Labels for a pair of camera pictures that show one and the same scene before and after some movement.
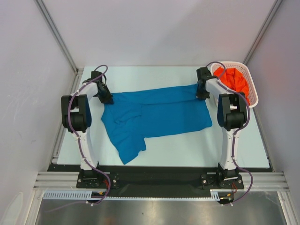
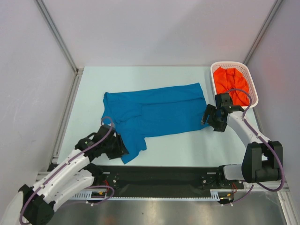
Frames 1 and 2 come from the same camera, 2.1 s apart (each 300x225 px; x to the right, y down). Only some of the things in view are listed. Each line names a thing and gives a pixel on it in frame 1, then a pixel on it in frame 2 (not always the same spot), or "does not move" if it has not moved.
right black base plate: [222, 181] does not move
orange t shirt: [233, 79] does not move
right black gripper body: [201, 92] to [211, 115]
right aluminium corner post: [276, 5] does not move
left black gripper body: [104, 96] to [112, 148]
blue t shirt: [135, 115] does not move
